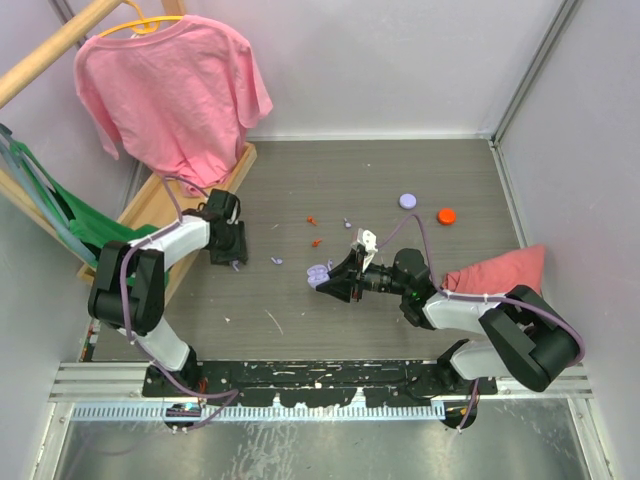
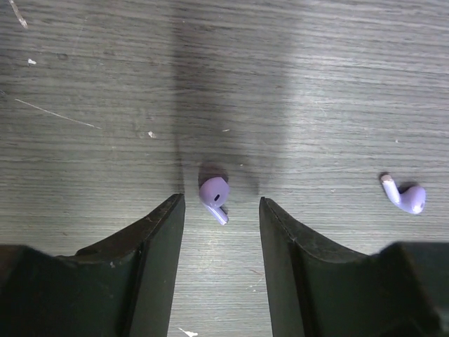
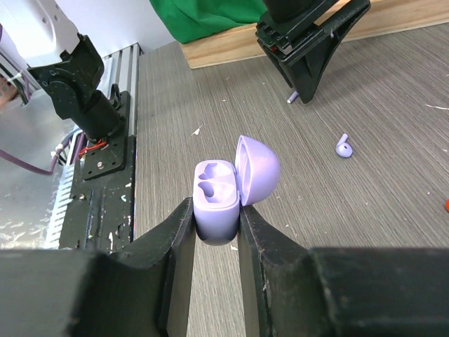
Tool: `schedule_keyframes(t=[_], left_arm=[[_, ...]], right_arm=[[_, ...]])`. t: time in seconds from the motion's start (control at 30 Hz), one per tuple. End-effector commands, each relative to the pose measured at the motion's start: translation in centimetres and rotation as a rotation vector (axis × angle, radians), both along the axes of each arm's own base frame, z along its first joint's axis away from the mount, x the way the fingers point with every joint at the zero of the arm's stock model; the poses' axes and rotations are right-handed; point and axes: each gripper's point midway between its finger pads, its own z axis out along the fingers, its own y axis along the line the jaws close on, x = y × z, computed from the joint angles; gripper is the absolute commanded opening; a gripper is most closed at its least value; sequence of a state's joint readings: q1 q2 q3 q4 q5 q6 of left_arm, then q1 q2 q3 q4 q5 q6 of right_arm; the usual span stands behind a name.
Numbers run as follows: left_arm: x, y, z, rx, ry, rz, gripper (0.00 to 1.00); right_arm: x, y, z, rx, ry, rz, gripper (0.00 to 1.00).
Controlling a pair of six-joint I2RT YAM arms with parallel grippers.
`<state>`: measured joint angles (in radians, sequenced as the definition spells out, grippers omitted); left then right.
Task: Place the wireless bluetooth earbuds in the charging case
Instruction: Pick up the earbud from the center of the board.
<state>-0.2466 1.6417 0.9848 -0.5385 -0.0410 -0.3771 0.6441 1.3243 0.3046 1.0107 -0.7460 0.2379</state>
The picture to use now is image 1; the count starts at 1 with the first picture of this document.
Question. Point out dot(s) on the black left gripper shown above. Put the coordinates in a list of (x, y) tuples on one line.
[(236, 252)]

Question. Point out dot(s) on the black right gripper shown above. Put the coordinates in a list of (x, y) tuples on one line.
[(351, 266)]

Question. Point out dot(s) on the lilac earbud case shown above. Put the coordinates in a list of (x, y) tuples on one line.
[(317, 275), (407, 201)]

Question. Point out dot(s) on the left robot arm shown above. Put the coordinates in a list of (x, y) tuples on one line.
[(128, 291)]

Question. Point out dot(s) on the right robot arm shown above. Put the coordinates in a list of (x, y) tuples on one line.
[(520, 334)]

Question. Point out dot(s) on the orange earbud case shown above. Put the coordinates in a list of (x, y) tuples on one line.
[(446, 216)]

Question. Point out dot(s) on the wooden rack base tray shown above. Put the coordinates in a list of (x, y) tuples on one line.
[(152, 206)]

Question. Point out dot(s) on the green t-shirt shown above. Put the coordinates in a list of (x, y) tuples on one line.
[(91, 226)]

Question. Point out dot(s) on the salmon pink folded cloth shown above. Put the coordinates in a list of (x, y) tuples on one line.
[(500, 274)]

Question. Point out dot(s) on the pink t-shirt on hanger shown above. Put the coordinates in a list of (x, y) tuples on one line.
[(180, 100)]

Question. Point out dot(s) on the yellow clothes hanger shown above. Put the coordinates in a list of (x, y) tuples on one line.
[(141, 24)]

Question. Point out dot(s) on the grey-blue clothes hanger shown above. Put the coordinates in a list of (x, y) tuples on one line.
[(23, 186)]

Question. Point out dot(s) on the wooden hanging rod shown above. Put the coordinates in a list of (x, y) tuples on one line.
[(14, 81)]

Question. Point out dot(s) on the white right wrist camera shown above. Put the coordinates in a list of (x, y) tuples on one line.
[(365, 245)]

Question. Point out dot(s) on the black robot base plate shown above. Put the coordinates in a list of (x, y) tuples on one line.
[(393, 383)]

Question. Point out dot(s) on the grey slotted cable duct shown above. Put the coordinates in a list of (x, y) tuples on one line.
[(185, 412)]

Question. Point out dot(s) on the aluminium corner frame post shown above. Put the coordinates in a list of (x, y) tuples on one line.
[(551, 38)]

